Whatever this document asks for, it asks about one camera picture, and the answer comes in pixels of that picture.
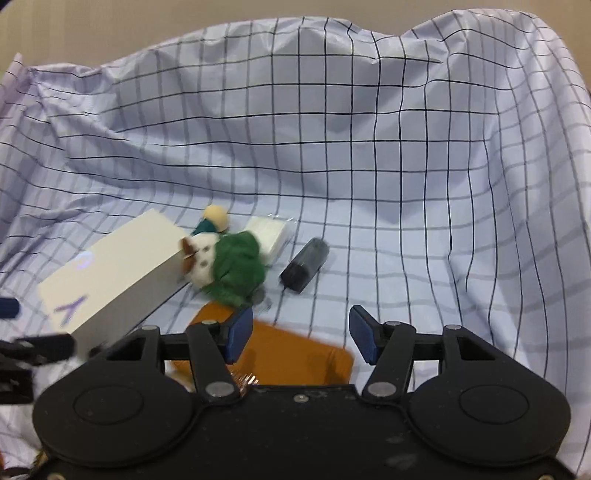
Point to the black cylindrical gadget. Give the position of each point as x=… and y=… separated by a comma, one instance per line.
x=304, y=265

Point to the pink and white tissue packet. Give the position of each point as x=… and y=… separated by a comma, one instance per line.
x=272, y=235

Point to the plush doll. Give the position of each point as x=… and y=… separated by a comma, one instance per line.
x=235, y=263

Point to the brown leather case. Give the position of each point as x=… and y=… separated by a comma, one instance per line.
x=286, y=355

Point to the checked white bed sheet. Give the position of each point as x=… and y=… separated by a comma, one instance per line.
x=369, y=138

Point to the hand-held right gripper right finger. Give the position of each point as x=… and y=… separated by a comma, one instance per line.
x=364, y=334

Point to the white cardboard box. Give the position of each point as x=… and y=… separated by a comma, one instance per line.
x=111, y=277

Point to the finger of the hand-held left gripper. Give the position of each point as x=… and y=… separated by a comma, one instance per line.
x=41, y=347
x=8, y=308

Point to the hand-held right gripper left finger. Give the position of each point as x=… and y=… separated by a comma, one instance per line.
x=240, y=334

